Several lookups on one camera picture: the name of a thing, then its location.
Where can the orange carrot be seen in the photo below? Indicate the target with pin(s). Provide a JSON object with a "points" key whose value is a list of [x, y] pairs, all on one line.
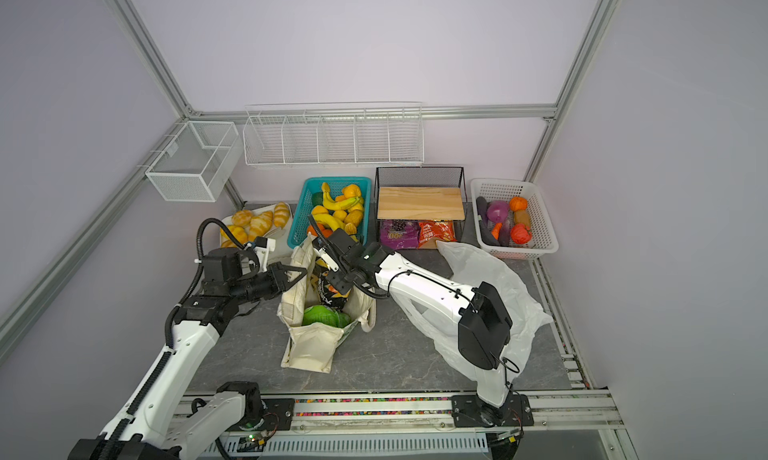
{"points": [[495, 232]]}

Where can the purple sweet potato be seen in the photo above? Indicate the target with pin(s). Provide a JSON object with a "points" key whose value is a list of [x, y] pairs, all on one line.
{"points": [[504, 233]]}

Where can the orange fruit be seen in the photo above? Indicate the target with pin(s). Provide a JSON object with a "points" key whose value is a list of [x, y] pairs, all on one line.
{"points": [[352, 191]]}

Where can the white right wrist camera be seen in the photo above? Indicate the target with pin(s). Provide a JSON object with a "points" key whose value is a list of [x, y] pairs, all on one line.
{"points": [[327, 256]]}

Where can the red tomato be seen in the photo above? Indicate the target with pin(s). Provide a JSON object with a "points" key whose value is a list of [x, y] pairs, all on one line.
{"points": [[520, 234]]}

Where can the orange pumpkin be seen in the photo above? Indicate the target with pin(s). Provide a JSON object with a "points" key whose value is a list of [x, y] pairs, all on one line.
{"points": [[518, 203]]}

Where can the dark eggplant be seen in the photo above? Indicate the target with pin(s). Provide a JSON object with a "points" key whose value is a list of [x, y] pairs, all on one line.
{"points": [[485, 234], [482, 206]]}

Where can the purple snack bag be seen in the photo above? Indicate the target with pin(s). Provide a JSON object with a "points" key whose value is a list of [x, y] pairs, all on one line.
{"points": [[399, 234]]}

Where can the croissant bread left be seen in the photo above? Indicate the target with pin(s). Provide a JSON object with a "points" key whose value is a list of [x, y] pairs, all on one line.
{"points": [[235, 234]]}

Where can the croissant bread top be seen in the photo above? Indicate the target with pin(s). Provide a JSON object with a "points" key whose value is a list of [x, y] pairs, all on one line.
{"points": [[242, 218]]}

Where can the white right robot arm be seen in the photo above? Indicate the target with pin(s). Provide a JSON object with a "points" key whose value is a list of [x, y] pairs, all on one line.
{"points": [[475, 314]]}

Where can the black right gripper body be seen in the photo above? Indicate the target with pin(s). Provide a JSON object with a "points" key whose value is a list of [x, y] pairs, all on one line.
{"points": [[342, 280]]}

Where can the yellow black chips bag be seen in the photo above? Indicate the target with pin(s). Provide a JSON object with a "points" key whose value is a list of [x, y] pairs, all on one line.
{"points": [[327, 294]]}

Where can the brown potato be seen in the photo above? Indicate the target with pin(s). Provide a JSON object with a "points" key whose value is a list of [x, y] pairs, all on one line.
{"points": [[523, 218]]}

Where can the teal plastic fruit basket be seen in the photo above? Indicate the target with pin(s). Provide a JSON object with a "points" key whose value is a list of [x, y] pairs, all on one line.
{"points": [[312, 186]]}

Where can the white plastic vegetable basket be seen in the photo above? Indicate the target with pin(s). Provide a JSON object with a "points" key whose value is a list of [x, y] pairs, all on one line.
{"points": [[511, 219]]}

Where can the white wire wall rack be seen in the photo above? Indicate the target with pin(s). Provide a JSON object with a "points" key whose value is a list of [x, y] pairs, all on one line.
{"points": [[345, 133]]}

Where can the croissant bread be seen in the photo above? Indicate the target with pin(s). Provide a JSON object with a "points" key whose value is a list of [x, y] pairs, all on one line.
{"points": [[242, 218], [235, 234]]}

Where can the yellow banana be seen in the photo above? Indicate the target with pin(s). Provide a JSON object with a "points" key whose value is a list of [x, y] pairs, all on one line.
{"points": [[331, 204]]}

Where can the red chips bag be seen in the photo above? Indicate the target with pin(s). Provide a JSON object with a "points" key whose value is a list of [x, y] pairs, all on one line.
{"points": [[432, 232]]}

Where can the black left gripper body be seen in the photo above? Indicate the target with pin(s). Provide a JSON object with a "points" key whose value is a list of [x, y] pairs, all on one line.
{"points": [[259, 285]]}

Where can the striped bread loaf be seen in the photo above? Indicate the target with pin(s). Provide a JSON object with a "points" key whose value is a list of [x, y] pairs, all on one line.
{"points": [[260, 225]]}

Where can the striped bread right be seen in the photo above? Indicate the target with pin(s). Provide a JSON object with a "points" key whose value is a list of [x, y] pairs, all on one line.
{"points": [[281, 215]]}

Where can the purple onion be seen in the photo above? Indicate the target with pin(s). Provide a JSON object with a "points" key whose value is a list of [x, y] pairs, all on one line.
{"points": [[497, 211]]}

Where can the beige canvas tote bag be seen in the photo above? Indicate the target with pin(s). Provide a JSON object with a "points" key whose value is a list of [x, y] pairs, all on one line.
{"points": [[312, 347]]}

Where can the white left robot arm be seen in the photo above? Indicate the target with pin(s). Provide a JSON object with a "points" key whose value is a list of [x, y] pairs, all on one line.
{"points": [[228, 275]]}

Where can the black mesh wooden shelf rack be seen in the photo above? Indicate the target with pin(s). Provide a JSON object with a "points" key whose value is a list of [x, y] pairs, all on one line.
{"points": [[421, 193]]}

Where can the white mesh wall box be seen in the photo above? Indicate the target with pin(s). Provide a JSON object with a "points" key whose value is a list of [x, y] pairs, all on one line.
{"points": [[197, 161]]}

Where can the green snack bag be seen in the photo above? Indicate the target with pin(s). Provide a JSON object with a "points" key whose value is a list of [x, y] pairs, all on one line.
{"points": [[324, 315]]}

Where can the white bread tray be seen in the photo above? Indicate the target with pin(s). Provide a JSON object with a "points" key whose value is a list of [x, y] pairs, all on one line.
{"points": [[280, 235]]}

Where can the white plastic grocery bag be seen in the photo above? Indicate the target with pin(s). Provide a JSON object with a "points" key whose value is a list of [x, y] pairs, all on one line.
{"points": [[470, 266]]}

